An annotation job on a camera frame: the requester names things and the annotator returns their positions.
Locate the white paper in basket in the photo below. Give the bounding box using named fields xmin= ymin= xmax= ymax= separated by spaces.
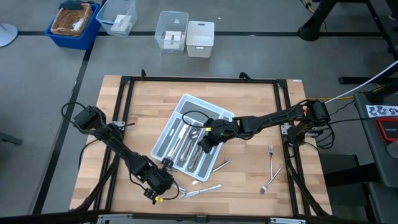
xmin=71 ymin=17 xmax=85 ymax=31

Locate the white cable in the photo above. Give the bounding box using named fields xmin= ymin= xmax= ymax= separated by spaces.
xmin=323 ymin=60 xmax=398 ymax=105

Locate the yellow floor cable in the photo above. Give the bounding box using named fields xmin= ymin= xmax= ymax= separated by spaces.
xmin=306 ymin=95 xmax=355 ymax=101

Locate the black diagonal frame leg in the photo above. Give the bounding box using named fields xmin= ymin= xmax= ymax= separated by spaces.
xmin=362 ymin=0 xmax=398 ymax=62

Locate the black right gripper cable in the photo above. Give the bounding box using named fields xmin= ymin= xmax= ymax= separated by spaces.
xmin=181 ymin=110 xmax=216 ymax=129

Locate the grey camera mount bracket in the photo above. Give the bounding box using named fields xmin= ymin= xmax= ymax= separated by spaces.
xmin=269 ymin=217 xmax=308 ymax=224
xmin=95 ymin=213 xmax=135 ymax=224

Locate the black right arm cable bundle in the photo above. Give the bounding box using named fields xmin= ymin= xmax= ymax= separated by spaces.
xmin=313 ymin=124 xmax=336 ymax=149

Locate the black table frame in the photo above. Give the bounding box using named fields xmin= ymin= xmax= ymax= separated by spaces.
xmin=70 ymin=68 xmax=333 ymax=220

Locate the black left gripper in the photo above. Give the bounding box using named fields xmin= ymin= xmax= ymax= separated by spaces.
xmin=136 ymin=157 xmax=175 ymax=205

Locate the white plastic cutlery tray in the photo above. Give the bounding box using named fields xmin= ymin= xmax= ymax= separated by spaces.
xmin=150 ymin=93 xmax=235 ymax=182

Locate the black stand foot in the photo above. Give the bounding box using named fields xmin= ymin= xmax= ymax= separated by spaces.
xmin=296 ymin=0 xmax=340 ymax=42

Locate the grey disc on desk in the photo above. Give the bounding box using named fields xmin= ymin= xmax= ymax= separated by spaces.
xmin=386 ymin=139 xmax=398 ymax=160

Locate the dark grey desk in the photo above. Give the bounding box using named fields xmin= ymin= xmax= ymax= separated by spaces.
xmin=353 ymin=90 xmax=398 ymax=189

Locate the brown wicker basket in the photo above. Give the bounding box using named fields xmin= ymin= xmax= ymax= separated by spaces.
xmin=50 ymin=2 xmax=94 ymax=38

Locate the white cardboard box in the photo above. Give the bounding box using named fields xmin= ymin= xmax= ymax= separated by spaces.
xmin=162 ymin=30 xmax=185 ymax=50
xmin=109 ymin=14 xmax=134 ymax=34

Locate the black stand base bar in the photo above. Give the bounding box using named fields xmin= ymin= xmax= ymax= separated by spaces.
xmin=338 ymin=75 xmax=398 ymax=85

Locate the black item on basket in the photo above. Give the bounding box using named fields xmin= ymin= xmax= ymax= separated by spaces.
xmin=58 ymin=0 xmax=84 ymax=10

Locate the blue plastic bin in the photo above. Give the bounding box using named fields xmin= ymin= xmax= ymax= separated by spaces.
xmin=44 ymin=2 xmax=101 ymax=51

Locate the wide clear plastic bin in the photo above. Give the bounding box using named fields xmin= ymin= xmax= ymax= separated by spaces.
xmin=95 ymin=0 xmax=139 ymax=39

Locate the white printed label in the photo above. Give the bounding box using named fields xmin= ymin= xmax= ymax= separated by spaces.
xmin=365 ymin=105 xmax=398 ymax=119

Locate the tall clear plastic bin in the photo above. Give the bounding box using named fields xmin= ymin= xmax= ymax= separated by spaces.
xmin=154 ymin=11 xmax=190 ymax=55

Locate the white plastic bin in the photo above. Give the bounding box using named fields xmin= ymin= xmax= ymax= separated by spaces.
xmin=185 ymin=20 xmax=216 ymax=59

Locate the grey round stand base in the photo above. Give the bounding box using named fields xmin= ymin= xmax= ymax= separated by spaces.
xmin=0 ymin=23 xmax=19 ymax=49

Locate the dark chair leg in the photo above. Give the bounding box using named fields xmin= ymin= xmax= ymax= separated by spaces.
xmin=0 ymin=131 xmax=25 ymax=146

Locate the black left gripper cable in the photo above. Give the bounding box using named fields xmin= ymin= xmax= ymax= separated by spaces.
xmin=160 ymin=179 xmax=181 ymax=201

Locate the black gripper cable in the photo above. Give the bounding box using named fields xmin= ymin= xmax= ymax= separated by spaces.
xmin=181 ymin=110 xmax=216 ymax=129
xmin=160 ymin=179 xmax=181 ymax=201

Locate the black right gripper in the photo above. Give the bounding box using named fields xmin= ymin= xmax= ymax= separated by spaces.
xmin=197 ymin=116 xmax=242 ymax=154

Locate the red framed tablet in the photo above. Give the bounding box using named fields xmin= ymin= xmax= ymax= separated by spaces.
xmin=374 ymin=116 xmax=398 ymax=143

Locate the yellow cable by stand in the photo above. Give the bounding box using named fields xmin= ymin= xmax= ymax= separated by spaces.
xmin=299 ymin=0 xmax=314 ymax=14

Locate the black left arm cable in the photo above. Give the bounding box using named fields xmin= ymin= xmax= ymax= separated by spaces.
xmin=60 ymin=101 xmax=86 ymax=125

